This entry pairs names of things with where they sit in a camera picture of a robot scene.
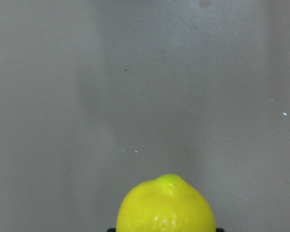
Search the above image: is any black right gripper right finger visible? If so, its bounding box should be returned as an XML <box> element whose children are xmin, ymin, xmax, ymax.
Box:
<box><xmin>216</xmin><ymin>228</ymin><xmax>225</xmax><ymax>232</ymax></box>

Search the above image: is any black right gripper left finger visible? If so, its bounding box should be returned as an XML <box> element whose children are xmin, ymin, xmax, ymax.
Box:
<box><xmin>107</xmin><ymin>228</ymin><xmax>116</xmax><ymax>232</ymax></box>

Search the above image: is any yellow lemon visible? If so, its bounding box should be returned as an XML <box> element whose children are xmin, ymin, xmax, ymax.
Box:
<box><xmin>116</xmin><ymin>174</ymin><xmax>216</xmax><ymax>232</ymax></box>

